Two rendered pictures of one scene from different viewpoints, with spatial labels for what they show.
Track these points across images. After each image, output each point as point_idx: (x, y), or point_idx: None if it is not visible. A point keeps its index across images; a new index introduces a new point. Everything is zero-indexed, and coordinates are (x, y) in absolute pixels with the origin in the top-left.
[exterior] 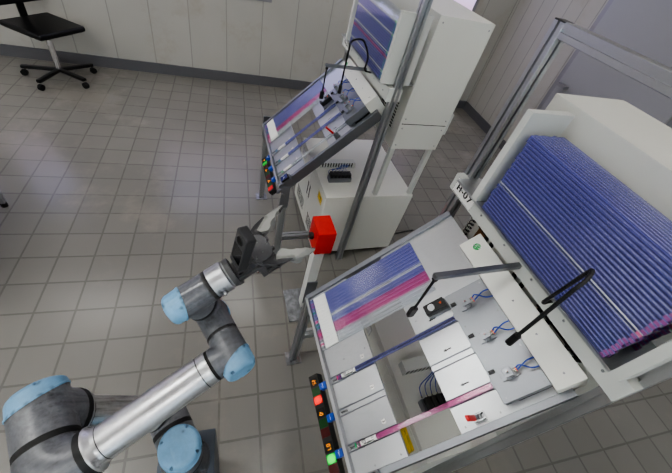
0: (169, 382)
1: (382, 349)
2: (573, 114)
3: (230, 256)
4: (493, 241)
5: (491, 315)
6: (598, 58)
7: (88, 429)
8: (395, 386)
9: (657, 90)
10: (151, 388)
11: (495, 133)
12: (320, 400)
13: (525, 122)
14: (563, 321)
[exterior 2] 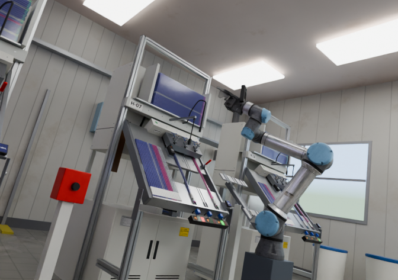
0: (279, 137)
1: (148, 215)
2: (141, 68)
3: (243, 100)
4: (157, 117)
5: (178, 139)
6: (160, 50)
7: (307, 150)
8: (167, 219)
9: (176, 59)
10: (283, 141)
11: (135, 75)
12: (202, 218)
13: (159, 67)
14: (186, 126)
